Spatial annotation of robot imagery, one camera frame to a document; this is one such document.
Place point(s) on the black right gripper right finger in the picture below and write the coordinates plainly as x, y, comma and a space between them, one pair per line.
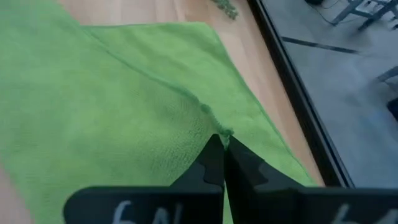
280, 205

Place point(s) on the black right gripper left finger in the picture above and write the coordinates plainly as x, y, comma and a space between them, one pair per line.
174, 205

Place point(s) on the green microfiber towel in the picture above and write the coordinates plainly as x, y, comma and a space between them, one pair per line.
109, 109

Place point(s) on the potted succulent plant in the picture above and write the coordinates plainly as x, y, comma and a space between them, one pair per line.
228, 7

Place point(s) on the grey desk leg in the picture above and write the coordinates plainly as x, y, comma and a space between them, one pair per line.
360, 14

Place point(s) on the black aluminium table frame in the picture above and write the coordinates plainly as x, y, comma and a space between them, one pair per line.
298, 93

